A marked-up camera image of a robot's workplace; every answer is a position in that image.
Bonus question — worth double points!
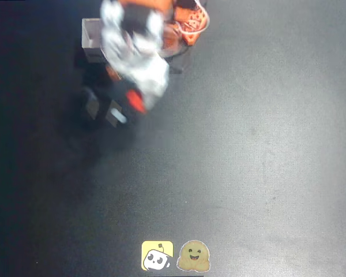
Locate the red cube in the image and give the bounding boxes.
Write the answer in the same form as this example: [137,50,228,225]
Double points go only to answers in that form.
[125,88,148,115]

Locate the white cardboard box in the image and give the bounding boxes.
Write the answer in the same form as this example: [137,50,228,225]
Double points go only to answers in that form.
[81,17,106,63]

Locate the black webcam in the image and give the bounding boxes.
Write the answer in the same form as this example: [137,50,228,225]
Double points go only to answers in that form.
[80,80,137,131]

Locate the yellow robot sticker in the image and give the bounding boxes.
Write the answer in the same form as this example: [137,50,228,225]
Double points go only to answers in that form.
[141,240,174,271]

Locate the smiling face sticker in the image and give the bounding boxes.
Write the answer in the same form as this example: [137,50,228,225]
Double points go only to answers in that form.
[176,239,212,272]

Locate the white cable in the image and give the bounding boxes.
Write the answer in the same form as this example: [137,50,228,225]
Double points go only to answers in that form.
[187,0,212,37]

